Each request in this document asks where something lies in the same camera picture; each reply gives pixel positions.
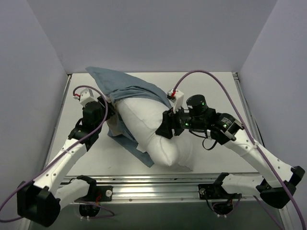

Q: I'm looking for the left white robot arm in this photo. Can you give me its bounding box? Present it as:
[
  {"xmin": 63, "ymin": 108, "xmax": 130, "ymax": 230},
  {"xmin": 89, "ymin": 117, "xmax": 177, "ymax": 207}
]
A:
[{"xmin": 17, "ymin": 96, "xmax": 114, "ymax": 227}]

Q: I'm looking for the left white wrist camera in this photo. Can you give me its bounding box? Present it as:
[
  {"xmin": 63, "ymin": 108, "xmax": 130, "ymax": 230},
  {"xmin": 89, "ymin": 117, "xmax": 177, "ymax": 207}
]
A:
[{"xmin": 73, "ymin": 88, "xmax": 95, "ymax": 107}]

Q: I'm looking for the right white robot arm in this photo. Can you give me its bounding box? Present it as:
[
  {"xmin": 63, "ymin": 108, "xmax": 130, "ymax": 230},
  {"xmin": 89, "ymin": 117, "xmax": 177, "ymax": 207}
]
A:
[{"xmin": 155, "ymin": 92, "xmax": 305, "ymax": 209}]

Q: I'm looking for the aluminium table frame rail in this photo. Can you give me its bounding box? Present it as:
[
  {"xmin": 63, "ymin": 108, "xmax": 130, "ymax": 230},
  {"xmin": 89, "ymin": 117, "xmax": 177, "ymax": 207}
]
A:
[{"xmin": 43, "ymin": 71, "xmax": 272, "ymax": 206}]

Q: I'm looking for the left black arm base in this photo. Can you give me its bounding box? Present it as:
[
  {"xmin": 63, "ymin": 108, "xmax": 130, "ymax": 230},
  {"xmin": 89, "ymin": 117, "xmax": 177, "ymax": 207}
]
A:
[{"xmin": 76, "ymin": 185, "xmax": 115, "ymax": 219}]

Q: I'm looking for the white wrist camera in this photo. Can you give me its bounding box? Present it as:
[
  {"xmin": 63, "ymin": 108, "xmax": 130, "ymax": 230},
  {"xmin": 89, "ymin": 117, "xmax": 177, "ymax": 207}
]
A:
[
  {"xmin": 167, "ymin": 89, "xmax": 184, "ymax": 114},
  {"xmin": 73, "ymin": 88, "xmax": 95, "ymax": 107}
]

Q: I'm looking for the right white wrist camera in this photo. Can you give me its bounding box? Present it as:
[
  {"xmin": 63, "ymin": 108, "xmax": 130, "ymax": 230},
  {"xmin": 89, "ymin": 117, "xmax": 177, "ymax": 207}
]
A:
[{"xmin": 167, "ymin": 89, "xmax": 184, "ymax": 114}]

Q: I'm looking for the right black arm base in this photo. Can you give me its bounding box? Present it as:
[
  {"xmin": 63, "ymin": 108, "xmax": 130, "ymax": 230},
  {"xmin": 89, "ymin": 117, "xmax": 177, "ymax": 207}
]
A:
[{"xmin": 198, "ymin": 184, "xmax": 242, "ymax": 218}]

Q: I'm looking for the white care label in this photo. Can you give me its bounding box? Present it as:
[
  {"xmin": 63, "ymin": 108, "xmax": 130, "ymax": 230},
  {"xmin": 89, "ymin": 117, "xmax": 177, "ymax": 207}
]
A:
[{"xmin": 136, "ymin": 144, "xmax": 147, "ymax": 153}]

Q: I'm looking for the white pillow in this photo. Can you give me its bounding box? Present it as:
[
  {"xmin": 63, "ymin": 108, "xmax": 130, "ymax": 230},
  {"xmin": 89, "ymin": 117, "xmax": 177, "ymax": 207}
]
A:
[{"xmin": 116, "ymin": 98, "xmax": 194, "ymax": 172}]

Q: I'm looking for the blue plaid pillowcase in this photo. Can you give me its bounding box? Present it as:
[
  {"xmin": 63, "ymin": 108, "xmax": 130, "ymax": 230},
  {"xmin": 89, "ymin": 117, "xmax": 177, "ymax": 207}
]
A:
[{"xmin": 86, "ymin": 67, "xmax": 171, "ymax": 167}]

